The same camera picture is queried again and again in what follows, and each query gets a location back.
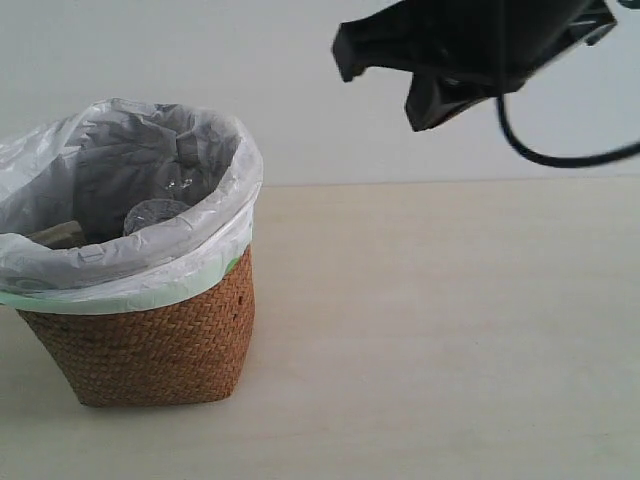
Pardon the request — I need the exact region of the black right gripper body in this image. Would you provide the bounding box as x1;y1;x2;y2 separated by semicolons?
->
399;1;617;96

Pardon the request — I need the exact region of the green capped plastic bottle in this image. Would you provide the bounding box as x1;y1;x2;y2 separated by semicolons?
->
123;199;190;236

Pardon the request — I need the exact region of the grey cardboard egg carton piece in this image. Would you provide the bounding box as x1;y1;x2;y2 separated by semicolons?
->
27;220;86;250

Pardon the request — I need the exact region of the clear plastic bottle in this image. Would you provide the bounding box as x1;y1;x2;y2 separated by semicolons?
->
160;176;201;206

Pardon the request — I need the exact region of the white translucent bin liner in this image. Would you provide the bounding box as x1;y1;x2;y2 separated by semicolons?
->
1;99;263;295

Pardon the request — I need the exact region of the green bin liner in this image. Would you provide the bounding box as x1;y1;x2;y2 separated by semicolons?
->
1;223;253;315

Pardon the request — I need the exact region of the woven brown wicker basket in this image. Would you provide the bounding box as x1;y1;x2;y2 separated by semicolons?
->
18;250;255;407

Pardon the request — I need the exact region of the black cable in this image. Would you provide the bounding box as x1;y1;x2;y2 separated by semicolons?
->
493;93;640;169

